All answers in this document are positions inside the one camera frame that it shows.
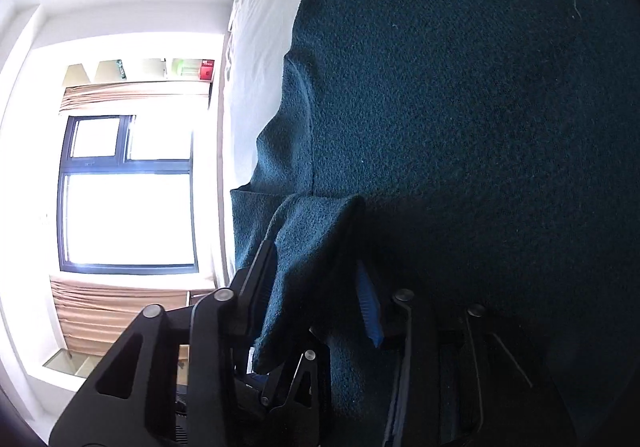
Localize dark framed window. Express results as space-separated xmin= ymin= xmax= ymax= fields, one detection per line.
xmin=56 ymin=114 xmax=198 ymax=276

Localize beige bed cover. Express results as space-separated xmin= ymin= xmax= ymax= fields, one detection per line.
xmin=216 ymin=0 xmax=300 ymax=285

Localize dark teal knit sweater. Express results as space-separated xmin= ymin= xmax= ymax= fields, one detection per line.
xmin=231 ymin=0 xmax=639 ymax=446

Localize red box on shelf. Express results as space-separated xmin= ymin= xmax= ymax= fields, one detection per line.
xmin=198 ymin=59 xmax=215 ymax=82

